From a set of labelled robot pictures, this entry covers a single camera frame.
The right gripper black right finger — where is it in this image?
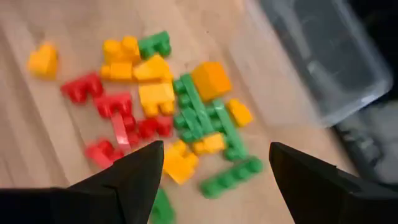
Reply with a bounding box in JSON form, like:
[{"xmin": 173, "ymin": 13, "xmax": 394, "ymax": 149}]
[{"xmin": 269, "ymin": 142, "xmax": 398, "ymax": 224}]

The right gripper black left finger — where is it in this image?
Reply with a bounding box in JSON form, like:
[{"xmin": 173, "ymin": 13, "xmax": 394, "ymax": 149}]
[{"xmin": 0, "ymin": 140, "xmax": 165, "ymax": 224}]

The short green building block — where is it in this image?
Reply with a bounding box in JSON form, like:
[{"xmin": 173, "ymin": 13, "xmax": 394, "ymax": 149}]
[
  {"xmin": 173, "ymin": 107, "xmax": 205, "ymax": 144},
  {"xmin": 137, "ymin": 30, "xmax": 172, "ymax": 60},
  {"xmin": 149, "ymin": 188, "xmax": 177, "ymax": 224}
]

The red plastic building block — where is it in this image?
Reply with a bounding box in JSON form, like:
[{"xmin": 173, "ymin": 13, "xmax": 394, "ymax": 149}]
[
  {"xmin": 110, "ymin": 111, "xmax": 141, "ymax": 152},
  {"xmin": 137, "ymin": 115, "xmax": 174, "ymax": 139},
  {"xmin": 84, "ymin": 139, "xmax": 125, "ymax": 170},
  {"xmin": 60, "ymin": 72, "xmax": 104, "ymax": 104},
  {"xmin": 93, "ymin": 91, "xmax": 134, "ymax": 119}
]

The yellow plastic building block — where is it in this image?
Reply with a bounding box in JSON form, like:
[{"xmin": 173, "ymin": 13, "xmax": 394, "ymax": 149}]
[
  {"xmin": 191, "ymin": 133, "xmax": 227, "ymax": 156},
  {"xmin": 27, "ymin": 42, "xmax": 60, "ymax": 79},
  {"xmin": 162, "ymin": 139, "xmax": 200, "ymax": 185}
]

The long green building block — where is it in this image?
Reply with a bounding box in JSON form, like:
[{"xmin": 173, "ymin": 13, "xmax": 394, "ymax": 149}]
[
  {"xmin": 200, "ymin": 156, "xmax": 264, "ymax": 200},
  {"xmin": 205, "ymin": 98, "xmax": 249, "ymax": 162},
  {"xmin": 172, "ymin": 73, "xmax": 215, "ymax": 134}
]

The yellow sloped building block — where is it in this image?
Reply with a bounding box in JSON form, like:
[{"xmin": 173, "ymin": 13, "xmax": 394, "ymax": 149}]
[{"xmin": 132, "ymin": 54, "xmax": 174, "ymax": 83}]

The clear plastic storage bin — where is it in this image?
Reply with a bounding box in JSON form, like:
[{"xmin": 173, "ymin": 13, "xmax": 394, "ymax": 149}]
[{"xmin": 245, "ymin": 0, "xmax": 394, "ymax": 128}]

